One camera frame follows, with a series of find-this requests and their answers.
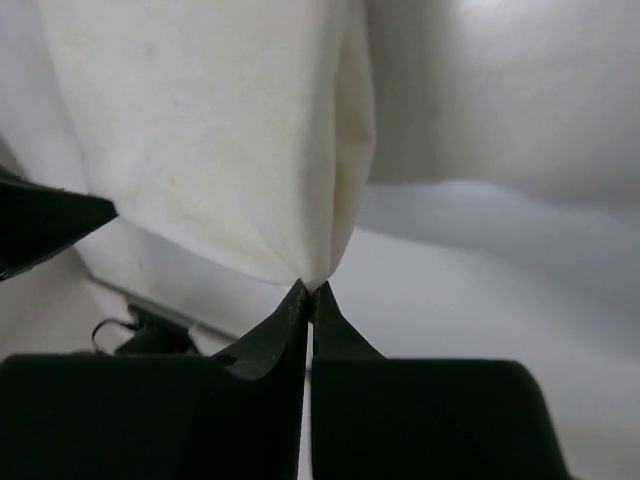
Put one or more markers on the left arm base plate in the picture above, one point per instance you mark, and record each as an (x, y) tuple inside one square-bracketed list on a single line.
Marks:
[(151, 335)]

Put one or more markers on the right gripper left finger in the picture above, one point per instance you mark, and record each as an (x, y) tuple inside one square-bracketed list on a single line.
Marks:
[(139, 415)]

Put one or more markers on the white t shirt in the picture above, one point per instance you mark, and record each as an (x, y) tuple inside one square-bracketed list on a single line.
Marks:
[(242, 131)]

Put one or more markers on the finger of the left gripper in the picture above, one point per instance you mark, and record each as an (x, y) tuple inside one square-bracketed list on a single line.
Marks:
[(39, 222)]

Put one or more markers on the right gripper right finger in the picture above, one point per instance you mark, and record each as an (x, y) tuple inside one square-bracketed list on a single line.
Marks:
[(378, 418)]

